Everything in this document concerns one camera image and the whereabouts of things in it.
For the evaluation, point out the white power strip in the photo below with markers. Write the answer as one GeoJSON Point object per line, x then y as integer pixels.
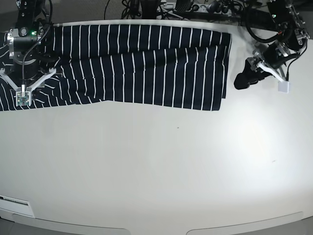
{"type": "Point", "coordinates": [213, 7]}

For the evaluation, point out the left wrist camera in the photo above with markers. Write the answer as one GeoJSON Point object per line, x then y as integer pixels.
{"type": "Point", "coordinates": [284, 87]}

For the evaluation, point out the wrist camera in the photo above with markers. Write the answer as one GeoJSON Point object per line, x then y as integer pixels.
{"type": "Point", "coordinates": [284, 87]}
{"type": "Point", "coordinates": [23, 99]}

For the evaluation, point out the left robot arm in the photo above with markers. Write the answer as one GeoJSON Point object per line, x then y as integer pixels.
{"type": "Point", "coordinates": [282, 18]}

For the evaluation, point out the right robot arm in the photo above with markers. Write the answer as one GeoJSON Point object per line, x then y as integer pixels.
{"type": "Point", "coordinates": [25, 46]}

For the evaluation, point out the navy white striped T-shirt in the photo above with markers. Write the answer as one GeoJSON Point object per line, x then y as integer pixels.
{"type": "Point", "coordinates": [168, 66]}

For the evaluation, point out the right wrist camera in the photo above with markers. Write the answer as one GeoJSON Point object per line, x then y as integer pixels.
{"type": "Point", "coordinates": [23, 99]}

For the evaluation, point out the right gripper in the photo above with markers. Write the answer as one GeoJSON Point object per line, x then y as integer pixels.
{"type": "Point", "coordinates": [23, 88]}

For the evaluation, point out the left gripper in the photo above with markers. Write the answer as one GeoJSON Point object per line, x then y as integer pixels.
{"type": "Point", "coordinates": [267, 60]}

